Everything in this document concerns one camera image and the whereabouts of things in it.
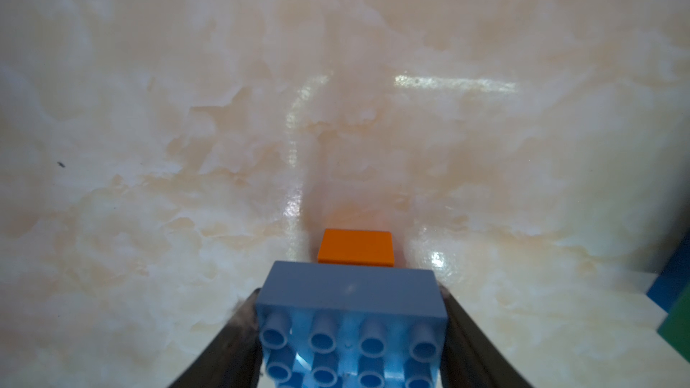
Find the green lego brick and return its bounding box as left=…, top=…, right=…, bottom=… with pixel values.
left=658, top=286, right=690, bottom=362

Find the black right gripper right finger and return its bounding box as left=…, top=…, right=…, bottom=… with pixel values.
left=438, top=284, right=520, bottom=387

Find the orange lego brick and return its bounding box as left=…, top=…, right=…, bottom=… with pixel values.
left=317, top=228, right=395, bottom=267

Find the light blue lego brick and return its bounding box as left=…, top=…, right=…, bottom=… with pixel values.
left=255, top=262, right=449, bottom=387

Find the dark blue lego brick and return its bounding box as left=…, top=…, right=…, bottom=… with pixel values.
left=647, top=234, right=689, bottom=313

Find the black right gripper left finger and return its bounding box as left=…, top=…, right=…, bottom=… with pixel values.
left=170, top=289, right=262, bottom=388

